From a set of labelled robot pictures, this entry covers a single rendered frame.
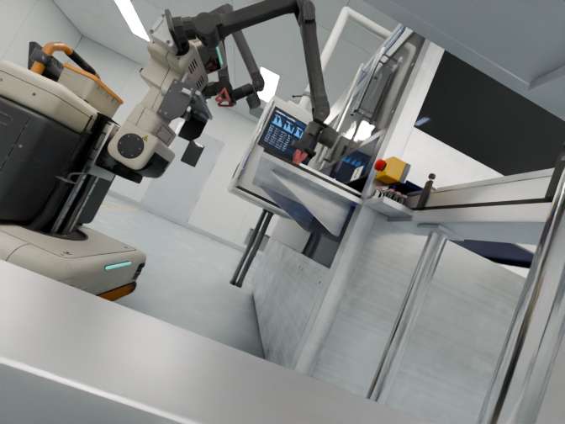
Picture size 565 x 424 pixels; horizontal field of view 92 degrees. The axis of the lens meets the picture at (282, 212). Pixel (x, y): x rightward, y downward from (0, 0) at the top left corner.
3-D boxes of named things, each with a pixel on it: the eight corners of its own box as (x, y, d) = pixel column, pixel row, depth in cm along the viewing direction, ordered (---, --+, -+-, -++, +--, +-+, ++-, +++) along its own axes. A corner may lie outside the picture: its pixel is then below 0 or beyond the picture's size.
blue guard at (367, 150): (286, 204, 296) (293, 189, 298) (371, 173, 104) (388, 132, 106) (285, 204, 296) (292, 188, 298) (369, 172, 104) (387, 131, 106)
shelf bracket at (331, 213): (335, 235, 108) (348, 206, 110) (339, 236, 106) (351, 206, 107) (258, 200, 104) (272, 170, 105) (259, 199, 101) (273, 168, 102)
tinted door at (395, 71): (349, 153, 149) (388, 60, 155) (393, 125, 106) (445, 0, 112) (348, 152, 149) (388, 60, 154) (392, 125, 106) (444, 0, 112)
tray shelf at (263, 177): (322, 216, 168) (324, 214, 169) (380, 214, 99) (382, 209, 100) (251, 183, 162) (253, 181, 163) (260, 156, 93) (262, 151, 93)
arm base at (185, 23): (175, 32, 108) (163, 7, 96) (195, 29, 109) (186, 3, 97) (179, 52, 108) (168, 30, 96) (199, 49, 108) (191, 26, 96)
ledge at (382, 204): (397, 220, 98) (398, 215, 98) (420, 220, 85) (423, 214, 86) (363, 204, 96) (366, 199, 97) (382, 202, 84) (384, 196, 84)
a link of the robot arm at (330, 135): (316, 112, 112) (321, 104, 104) (340, 125, 113) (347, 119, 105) (303, 137, 112) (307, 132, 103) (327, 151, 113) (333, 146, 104)
